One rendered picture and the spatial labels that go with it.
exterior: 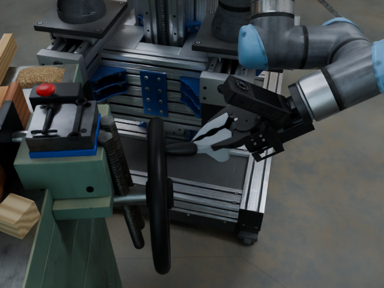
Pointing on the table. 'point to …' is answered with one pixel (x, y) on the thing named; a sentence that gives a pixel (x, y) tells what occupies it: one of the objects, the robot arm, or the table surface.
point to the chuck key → (46, 122)
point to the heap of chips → (39, 76)
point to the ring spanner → (77, 119)
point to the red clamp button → (45, 89)
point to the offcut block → (18, 215)
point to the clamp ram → (10, 136)
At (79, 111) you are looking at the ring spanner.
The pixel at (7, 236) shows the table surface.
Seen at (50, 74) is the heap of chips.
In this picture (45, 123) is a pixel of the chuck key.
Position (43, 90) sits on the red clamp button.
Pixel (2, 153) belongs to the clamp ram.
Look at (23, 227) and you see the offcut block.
